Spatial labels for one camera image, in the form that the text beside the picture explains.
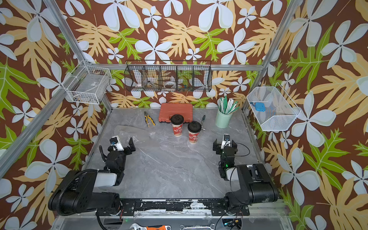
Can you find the clear plastic carrier bag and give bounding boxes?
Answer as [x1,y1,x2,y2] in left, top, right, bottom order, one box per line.
[114,125,155,144]

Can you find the red cup black lid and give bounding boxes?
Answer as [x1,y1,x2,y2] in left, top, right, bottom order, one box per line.
[171,114,184,137]
[188,121,202,144]

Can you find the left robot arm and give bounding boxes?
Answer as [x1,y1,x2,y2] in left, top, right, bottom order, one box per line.
[48,136,136,216]

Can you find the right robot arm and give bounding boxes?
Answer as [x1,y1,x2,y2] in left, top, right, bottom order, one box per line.
[213,140,279,209]

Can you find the green cup holder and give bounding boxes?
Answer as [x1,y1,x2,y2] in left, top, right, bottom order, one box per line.
[215,109,232,128]

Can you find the white green straws bundle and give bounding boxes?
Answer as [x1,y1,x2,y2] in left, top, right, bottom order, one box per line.
[217,96,239,115]

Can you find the red plastic tool case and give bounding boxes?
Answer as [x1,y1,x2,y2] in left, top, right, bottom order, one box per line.
[158,103,193,123]

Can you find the blue object in basket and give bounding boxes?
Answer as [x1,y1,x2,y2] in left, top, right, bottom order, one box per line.
[253,102,266,112]

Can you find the white mesh basket right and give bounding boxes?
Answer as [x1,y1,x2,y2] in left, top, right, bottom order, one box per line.
[247,86,301,132]

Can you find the silver combination wrench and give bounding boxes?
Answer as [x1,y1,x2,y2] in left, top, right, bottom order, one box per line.
[179,223,215,230]

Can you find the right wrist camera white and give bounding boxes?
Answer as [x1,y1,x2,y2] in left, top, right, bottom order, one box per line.
[221,134,232,150]

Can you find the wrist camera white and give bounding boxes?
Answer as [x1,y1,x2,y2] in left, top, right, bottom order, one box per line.
[110,136,124,151]
[221,134,232,150]

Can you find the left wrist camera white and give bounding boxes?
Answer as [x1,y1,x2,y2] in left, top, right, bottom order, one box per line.
[110,136,124,151]

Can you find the green handled screwdriver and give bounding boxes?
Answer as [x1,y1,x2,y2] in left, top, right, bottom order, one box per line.
[201,115,206,131]

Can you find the yellow handled pliers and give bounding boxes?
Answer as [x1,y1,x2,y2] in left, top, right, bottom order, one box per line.
[144,111,156,127]

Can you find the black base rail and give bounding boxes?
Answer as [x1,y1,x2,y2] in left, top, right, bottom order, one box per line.
[96,197,250,217]

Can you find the adjustable wrench orange handle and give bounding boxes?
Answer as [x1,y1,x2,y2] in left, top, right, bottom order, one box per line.
[130,223,172,230]

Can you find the white wire basket left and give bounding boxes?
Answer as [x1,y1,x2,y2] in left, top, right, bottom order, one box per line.
[62,61,112,104]

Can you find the black wire basket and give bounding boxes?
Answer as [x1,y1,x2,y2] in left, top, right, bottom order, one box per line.
[123,60,213,92]

